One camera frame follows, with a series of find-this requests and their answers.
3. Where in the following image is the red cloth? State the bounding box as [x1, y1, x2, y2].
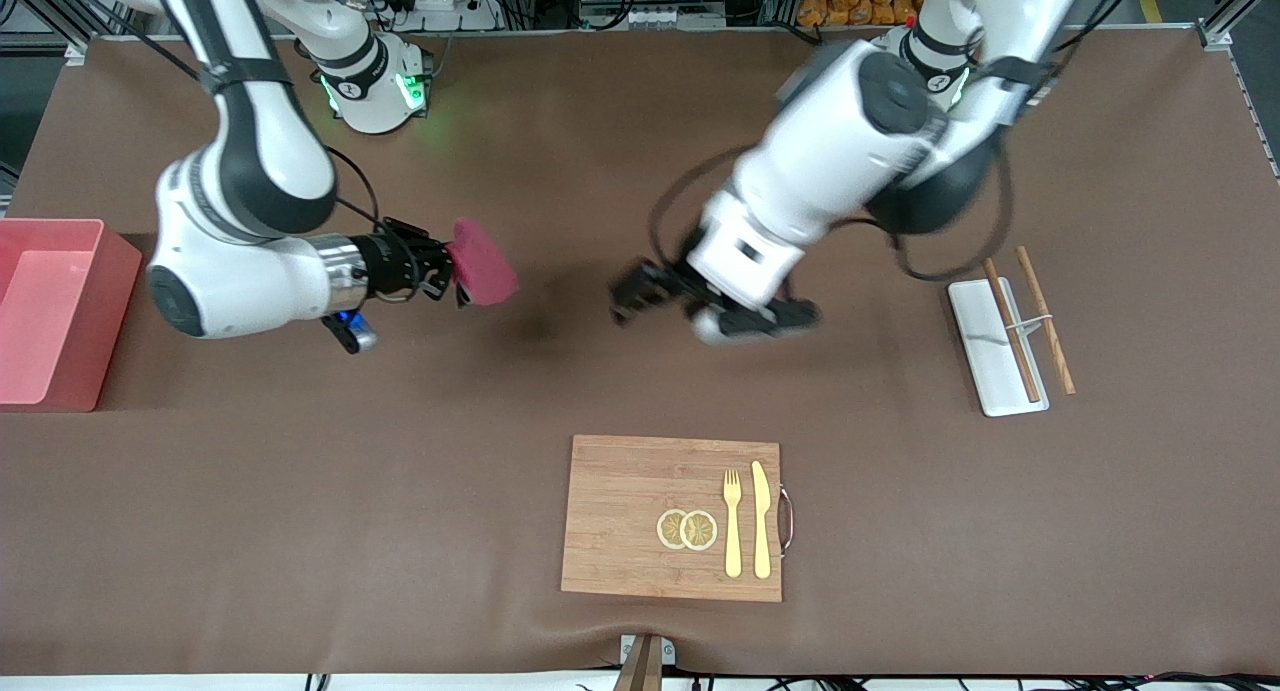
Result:
[450, 218, 519, 307]

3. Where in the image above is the bamboo cutting board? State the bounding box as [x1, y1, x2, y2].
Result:
[560, 434, 784, 603]

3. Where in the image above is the yellow plastic knife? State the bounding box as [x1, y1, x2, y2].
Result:
[751, 460, 773, 580]

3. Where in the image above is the yellow plastic fork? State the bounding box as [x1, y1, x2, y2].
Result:
[722, 468, 744, 579]

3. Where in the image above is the white power strip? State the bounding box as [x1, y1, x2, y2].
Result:
[395, 0, 501, 32]

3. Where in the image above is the white rectangular tray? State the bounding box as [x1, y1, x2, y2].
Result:
[948, 277, 1051, 417]

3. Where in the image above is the silver electronics box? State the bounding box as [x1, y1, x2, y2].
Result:
[578, 0, 728, 29]

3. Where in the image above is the brown wooden chopstick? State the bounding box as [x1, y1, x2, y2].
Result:
[982, 259, 1042, 404]
[1016, 246, 1077, 395]

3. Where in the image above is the pink plastic box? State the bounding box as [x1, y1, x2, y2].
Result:
[0, 219, 143, 413]

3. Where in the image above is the brown wooden strip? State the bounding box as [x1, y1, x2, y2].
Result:
[612, 636, 663, 691]

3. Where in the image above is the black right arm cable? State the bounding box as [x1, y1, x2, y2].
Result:
[325, 147, 383, 234]

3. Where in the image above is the grey metal table bracket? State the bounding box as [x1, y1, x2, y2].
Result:
[620, 634, 676, 667]

